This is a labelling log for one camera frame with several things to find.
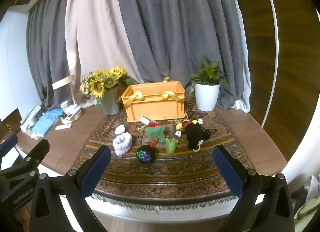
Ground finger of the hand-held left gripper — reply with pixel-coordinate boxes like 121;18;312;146
0;133;18;158
14;139;50;176

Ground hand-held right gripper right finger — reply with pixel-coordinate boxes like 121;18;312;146
212;144;295;232

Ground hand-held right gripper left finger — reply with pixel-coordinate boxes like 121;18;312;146
32;145;112;232

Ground black mouse plush toy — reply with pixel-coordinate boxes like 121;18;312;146
175;119;211;152

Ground small green frog plush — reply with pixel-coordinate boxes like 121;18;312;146
165;138;180;154

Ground orange plastic crate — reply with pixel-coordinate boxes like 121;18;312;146
121;77;186;122

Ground blue cloth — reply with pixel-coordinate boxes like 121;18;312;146
32;108;63;134

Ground white long boxes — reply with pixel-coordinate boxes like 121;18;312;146
20;105;42;133

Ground white round device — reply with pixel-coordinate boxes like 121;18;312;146
61;105;83;124

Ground black ball with colourful spots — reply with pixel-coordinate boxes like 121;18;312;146
136;145;156;164

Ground patterned rug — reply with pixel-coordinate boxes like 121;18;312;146
71;95;255;210

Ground grey ribbed vase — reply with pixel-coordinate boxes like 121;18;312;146
100;86;122;116

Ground white sheer curtain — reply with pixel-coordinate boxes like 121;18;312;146
232;0;252;113

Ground green fuzzy plush toy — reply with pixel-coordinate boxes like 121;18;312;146
144;125;167;144

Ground beige curtain tie strip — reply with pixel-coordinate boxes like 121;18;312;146
52;75;75;90

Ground green plant in white pot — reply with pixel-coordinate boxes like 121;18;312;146
186;58;229;112

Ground green and white bag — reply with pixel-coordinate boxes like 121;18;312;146
294;174;320;220

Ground sunflower bouquet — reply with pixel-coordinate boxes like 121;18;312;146
80;66;139;98

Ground grey curtain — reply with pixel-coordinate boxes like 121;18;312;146
114;0;252;113
26;0;82;109

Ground beige curtain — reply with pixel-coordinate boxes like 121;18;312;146
65;0;144;105

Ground white hoop stand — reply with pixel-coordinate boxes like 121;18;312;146
259;0;279;129

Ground white fluffy plush ring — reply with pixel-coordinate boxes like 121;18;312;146
112;132;133;156

